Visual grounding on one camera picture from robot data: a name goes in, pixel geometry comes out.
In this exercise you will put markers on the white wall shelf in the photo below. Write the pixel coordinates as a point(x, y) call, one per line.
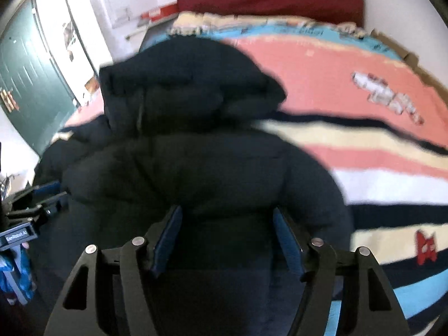
point(164, 22)

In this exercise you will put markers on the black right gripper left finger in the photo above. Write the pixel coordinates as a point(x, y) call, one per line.
point(108, 291)

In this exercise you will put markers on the dark green door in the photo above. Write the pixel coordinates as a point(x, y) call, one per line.
point(39, 101)

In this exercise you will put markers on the red white box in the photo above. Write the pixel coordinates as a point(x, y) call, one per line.
point(160, 12)

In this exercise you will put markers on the blue patterned sleeve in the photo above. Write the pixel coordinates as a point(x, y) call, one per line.
point(17, 284)

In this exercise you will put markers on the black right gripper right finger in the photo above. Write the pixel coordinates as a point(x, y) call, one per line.
point(347, 289)

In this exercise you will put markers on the striped Hello Kitty blanket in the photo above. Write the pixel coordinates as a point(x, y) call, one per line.
point(369, 120)

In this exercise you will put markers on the brown cardboard sheet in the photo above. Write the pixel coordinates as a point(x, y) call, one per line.
point(412, 60)

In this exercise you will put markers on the dark navy puffer jacket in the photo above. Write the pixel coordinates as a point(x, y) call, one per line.
point(177, 132)

